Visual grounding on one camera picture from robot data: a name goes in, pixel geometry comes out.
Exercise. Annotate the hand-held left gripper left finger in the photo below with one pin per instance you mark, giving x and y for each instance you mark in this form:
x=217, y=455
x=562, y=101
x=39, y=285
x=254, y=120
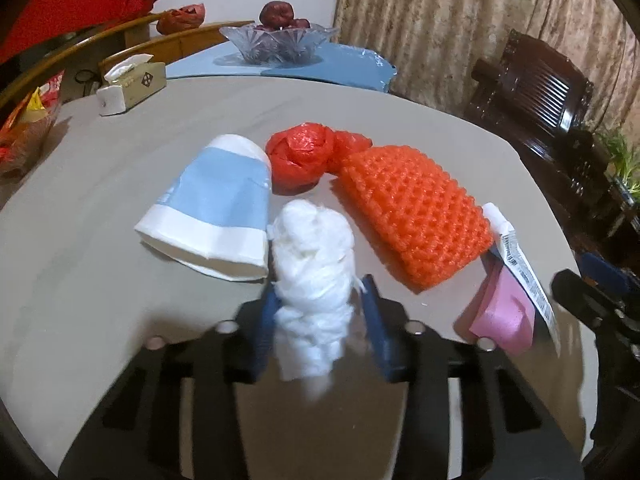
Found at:
x=262, y=332

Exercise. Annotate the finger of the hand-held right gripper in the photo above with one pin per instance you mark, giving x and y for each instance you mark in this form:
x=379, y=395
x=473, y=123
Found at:
x=602, y=266
x=580, y=295

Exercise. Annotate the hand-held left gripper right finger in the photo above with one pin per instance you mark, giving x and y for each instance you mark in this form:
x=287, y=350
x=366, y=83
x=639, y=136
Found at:
x=381, y=332

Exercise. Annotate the white plastic bag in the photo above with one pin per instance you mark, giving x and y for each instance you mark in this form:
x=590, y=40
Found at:
x=310, y=260

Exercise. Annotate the pink wrapper with label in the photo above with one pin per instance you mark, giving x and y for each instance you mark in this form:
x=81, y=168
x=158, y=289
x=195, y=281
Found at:
x=520, y=265

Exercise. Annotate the pink foam piece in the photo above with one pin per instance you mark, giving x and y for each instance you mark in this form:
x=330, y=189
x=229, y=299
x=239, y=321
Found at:
x=495, y=315

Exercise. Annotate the dark wooden side table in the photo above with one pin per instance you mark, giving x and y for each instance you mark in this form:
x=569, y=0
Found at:
x=575, y=180

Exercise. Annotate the green potted plant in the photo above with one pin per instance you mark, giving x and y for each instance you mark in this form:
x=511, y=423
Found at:
x=622, y=160

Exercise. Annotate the orange foam net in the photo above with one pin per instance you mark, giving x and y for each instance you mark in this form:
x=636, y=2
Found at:
x=415, y=210

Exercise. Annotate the blue and white paper cup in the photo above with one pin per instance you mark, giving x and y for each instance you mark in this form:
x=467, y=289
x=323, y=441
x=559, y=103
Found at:
x=215, y=195

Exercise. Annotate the red plastic bag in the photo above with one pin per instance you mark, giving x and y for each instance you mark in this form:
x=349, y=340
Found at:
x=297, y=155

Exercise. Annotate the dark wooden armchair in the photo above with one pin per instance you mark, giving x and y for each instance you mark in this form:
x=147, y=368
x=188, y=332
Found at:
x=540, y=95

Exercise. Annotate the blue tablecloth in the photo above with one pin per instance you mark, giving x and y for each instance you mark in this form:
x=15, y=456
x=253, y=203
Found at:
x=340, y=65

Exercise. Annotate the tissue box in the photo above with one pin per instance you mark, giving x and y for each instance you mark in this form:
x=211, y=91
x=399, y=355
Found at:
x=140, y=85

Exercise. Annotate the glass fruit bowl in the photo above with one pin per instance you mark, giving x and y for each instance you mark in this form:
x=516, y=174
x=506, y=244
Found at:
x=280, y=45

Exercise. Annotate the wooden chair backs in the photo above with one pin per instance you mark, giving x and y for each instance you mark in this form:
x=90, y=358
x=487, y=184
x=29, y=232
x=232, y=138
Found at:
x=200, y=40

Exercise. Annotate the patterned beige curtain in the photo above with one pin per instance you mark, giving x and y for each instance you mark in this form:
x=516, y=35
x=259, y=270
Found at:
x=425, y=20

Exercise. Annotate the red snack packet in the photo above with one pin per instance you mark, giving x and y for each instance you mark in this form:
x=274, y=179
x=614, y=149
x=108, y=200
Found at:
x=17, y=142

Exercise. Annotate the red apple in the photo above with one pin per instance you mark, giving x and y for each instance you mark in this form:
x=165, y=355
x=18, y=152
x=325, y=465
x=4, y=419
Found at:
x=301, y=23
x=275, y=14

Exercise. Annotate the yellow snack packet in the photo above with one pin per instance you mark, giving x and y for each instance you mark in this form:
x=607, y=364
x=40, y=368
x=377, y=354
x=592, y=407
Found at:
x=35, y=107

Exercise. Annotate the red cloth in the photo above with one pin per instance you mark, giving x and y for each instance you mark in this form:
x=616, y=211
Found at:
x=75, y=0

